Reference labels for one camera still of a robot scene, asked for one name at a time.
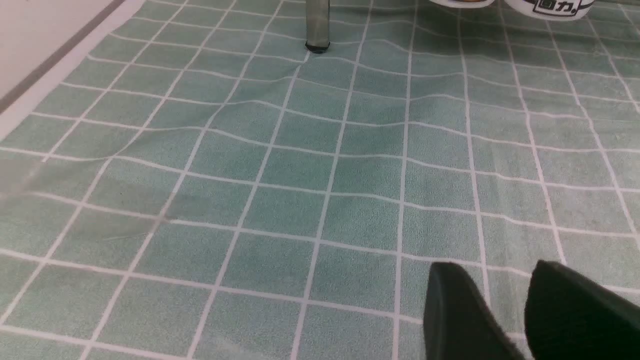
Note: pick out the silver metal shoe rack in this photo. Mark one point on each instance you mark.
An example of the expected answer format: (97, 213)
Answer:
(317, 26)

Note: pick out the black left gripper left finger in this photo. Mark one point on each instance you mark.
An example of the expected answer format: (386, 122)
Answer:
(457, 323)

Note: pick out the black lace-up canvas shoe right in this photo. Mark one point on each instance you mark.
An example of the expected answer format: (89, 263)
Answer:
(552, 10)

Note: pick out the green checkered floor mat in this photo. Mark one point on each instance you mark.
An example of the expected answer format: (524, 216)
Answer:
(200, 186)

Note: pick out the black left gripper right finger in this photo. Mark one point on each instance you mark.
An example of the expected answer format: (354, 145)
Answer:
(570, 317)

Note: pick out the black lace-up canvas shoe left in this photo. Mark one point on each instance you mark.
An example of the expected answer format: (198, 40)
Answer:
(463, 4)

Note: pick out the black lace-up canvas shoe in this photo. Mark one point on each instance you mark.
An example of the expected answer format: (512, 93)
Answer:
(463, 4)
(552, 10)

